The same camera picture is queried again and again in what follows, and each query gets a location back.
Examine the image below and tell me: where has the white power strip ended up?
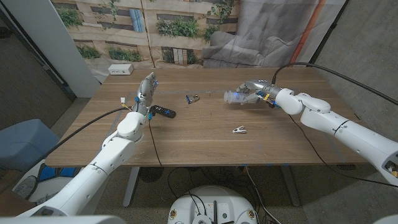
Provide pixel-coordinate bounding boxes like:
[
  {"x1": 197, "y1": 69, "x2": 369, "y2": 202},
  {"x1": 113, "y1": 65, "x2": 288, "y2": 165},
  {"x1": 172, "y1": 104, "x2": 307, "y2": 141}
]
[{"x1": 108, "y1": 63, "x2": 134, "y2": 76}]

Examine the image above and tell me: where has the grey table leg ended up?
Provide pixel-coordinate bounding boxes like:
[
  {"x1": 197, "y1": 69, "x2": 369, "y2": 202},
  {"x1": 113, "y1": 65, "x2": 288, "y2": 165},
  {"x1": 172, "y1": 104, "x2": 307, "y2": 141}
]
[{"x1": 281, "y1": 165, "x2": 302, "y2": 208}]

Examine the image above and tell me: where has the white partition panel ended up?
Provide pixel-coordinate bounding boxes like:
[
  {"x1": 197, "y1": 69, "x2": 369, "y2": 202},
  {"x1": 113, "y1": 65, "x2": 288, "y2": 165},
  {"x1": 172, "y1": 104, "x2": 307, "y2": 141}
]
[{"x1": 1, "y1": 0, "x2": 102, "y2": 99}]

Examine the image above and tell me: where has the thin black left wrist cable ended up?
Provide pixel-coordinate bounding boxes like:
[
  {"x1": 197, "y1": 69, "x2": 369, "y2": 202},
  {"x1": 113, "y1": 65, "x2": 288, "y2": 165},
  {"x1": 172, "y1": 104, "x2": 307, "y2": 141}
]
[{"x1": 147, "y1": 119, "x2": 164, "y2": 169}]

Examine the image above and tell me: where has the grey sneaker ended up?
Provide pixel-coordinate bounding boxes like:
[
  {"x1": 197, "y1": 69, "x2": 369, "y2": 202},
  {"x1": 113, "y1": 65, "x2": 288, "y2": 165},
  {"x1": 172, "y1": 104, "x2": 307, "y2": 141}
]
[{"x1": 14, "y1": 175, "x2": 40, "y2": 200}]

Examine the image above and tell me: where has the printed fabric backdrop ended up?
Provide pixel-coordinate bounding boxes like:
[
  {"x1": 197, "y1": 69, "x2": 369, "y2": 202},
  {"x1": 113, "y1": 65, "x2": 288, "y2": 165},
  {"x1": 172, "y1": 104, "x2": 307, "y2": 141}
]
[{"x1": 50, "y1": 0, "x2": 348, "y2": 84}]

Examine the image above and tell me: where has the black TV remote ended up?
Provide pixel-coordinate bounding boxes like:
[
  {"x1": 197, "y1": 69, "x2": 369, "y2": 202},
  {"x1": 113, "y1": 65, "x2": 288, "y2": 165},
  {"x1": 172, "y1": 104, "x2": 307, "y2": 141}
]
[{"x1": 150, "y1": 105, "x2": 177, "y2": 119}]

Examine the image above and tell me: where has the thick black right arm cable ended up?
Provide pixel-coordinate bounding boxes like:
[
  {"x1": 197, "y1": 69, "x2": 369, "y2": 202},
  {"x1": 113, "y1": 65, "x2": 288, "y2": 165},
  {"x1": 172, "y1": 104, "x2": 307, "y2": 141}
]
[{"x1": 271, "y1": 62, "x2": 398, "y2": 106}]

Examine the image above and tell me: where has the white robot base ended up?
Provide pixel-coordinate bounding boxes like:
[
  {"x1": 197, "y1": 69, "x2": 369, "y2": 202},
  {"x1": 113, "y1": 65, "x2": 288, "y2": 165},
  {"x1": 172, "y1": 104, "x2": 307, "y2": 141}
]
[{"x1": 167, "y1": 185, "x2": 259, "y2": 224}]

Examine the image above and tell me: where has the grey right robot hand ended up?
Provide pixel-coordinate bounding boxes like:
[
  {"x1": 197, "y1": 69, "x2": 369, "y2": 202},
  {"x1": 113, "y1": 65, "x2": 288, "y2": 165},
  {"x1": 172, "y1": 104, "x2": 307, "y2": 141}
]
[{"x1": 234, "y1": 79, "x2": 285, "y2": 105}]

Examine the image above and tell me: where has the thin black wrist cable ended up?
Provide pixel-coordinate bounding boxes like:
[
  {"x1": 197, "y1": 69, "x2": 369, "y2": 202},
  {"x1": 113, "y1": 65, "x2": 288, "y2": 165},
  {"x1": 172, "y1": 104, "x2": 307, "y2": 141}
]
[
  {"x1": 287, "y1": 113, "x2": 398, "y2": 189},
  {"x1": 147, "y1": 119, "x2": 164, "y2": 169}
]

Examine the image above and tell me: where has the grey floor cable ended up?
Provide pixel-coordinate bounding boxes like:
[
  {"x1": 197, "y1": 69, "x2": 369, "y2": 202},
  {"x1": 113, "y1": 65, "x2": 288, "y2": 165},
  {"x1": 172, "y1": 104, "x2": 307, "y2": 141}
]
[{"x1": 244, "y1": 166, "x2": 282, "y2": 224}]

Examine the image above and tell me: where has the blue grey upholstered seat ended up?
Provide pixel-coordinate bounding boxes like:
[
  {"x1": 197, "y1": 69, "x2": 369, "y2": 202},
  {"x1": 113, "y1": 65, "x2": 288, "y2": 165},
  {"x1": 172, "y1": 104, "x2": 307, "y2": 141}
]
[{"x1": 0, "y1": 118, "x2": 60, "y2": 174}]

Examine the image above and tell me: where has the white table leg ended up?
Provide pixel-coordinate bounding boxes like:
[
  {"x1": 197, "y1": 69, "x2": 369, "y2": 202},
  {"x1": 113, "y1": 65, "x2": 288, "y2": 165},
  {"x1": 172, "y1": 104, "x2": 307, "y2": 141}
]
[{"x1": 123, "y1": 167, "x2": 141, "y2": 208}]

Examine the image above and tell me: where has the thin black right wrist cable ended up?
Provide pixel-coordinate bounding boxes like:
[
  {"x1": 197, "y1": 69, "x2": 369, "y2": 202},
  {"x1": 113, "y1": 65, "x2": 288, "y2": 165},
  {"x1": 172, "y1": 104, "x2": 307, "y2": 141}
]
[{"x1": 287, "y1": 113, "x2": 398, "y2": 189}]

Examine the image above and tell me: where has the large clear plastic syringe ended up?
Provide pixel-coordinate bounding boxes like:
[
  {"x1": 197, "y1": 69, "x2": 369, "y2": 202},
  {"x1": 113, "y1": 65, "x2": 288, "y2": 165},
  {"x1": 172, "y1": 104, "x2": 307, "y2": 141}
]
[{"x1": 223, "y1": 89, "x2": 249, "y2": 105}]

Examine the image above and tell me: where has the black backdrop frame pole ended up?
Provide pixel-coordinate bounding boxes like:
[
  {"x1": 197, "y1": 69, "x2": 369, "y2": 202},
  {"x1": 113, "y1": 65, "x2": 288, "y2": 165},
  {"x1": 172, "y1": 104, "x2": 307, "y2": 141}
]
[{"x1": 307, "y1": 0, "x2": 351, "y2": 68}]

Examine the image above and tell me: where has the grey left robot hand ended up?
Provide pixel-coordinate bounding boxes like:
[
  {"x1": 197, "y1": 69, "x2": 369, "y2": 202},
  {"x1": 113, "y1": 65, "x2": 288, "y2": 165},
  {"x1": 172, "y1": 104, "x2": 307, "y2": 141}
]
[{"x1": 132, "y1": 72, "x2": 159, "y2": 116}]

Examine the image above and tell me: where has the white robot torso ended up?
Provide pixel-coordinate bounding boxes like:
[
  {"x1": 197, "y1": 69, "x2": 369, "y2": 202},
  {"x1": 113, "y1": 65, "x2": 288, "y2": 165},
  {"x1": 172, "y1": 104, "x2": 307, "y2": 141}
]
[{"x1": 0, "y1": 214, "x2": 398, "y2": 224}]

